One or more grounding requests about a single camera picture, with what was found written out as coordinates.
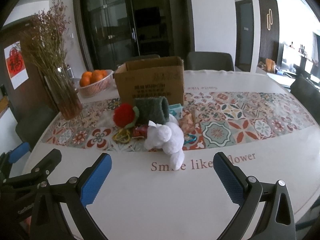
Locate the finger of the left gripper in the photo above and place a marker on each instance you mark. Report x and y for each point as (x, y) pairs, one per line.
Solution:
(41, 171)
(18, 152)

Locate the red fu wall poster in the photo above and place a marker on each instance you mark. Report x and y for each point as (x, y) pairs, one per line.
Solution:
(15, 64)

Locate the orange front left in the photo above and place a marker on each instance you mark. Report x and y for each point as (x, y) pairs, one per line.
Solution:
(85, 81)

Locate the white plush toy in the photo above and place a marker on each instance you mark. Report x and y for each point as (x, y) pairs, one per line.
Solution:
(168, 137)

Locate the red plush strawberry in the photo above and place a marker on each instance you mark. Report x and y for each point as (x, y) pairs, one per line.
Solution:
(125, 116)

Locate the orange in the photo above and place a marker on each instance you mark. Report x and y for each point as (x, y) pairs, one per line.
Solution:
(87, 74)
(98, 75)
(85, 81)

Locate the black glass cabinet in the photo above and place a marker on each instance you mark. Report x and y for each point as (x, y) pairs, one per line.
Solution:
(113, 30)

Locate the rose gold foil packet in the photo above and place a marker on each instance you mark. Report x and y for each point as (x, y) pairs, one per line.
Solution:
(188, 121)

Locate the dark chair right side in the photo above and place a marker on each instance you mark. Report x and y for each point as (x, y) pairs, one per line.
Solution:
(308, 95)

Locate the brown cardboard box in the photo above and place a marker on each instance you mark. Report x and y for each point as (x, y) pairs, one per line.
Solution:
(151, 78)

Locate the yellow rubber bands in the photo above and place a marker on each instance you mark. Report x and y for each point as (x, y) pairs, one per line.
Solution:
(123, 136)

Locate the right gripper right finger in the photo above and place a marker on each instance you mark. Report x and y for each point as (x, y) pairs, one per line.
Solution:
(276, 220)

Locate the dark chair behind box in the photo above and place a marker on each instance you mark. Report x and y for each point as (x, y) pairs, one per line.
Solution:
(143, 57)

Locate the orange right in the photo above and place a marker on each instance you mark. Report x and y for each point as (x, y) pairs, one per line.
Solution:
(98, 75)

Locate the red snack packet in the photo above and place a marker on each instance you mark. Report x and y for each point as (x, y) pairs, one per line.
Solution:
(140, 132)

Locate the dried flower bouquet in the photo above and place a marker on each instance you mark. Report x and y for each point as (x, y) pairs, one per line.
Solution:
(44, 42)

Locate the patterned table cloth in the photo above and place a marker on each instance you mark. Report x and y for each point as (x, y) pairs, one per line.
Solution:
(164, 186)

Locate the orange middle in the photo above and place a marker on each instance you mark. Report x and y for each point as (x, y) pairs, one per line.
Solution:
(87, 74)

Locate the teal tissue pack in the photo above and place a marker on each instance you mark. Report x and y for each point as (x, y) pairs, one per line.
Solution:
(176, 110)

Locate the dark chair back right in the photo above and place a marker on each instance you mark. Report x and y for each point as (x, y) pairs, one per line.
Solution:
(204, 60)

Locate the blue carabiner clip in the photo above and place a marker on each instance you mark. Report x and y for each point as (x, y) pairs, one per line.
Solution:
(189, 139)

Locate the dark chair left side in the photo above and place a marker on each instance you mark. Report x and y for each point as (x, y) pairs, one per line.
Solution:
(32, 126)

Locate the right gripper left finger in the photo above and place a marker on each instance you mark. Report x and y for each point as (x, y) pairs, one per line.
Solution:
(48, 220)

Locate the pink fruit basket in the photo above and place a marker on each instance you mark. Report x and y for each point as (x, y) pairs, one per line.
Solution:
(95, 88)

